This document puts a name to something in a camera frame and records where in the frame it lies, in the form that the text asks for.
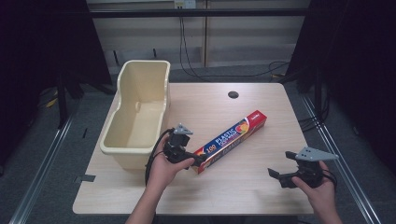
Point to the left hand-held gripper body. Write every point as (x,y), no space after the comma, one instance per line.
(176,143)

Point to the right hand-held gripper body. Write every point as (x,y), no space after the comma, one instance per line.
(311,168)

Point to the blue and red wrap box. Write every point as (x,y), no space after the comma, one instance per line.
(232,140)

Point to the person's left hand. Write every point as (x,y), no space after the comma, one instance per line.
(165,171)

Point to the person's right hand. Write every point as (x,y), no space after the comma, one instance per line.
(320,196)

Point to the cream plastic bin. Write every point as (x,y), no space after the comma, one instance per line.
(138,115)

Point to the grey tape strip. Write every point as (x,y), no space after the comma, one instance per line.
(84,178)

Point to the dark curtain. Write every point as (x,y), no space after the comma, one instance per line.
(40,62)
(355,62)

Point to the black metal stand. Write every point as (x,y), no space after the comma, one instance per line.
(63,99)

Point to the black horizontal metal bar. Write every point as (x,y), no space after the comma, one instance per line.
(199,12)

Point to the metal floor rail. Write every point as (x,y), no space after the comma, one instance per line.
(342,168)
(40,171)

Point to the white wall outlet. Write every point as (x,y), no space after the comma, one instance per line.
(185,3)

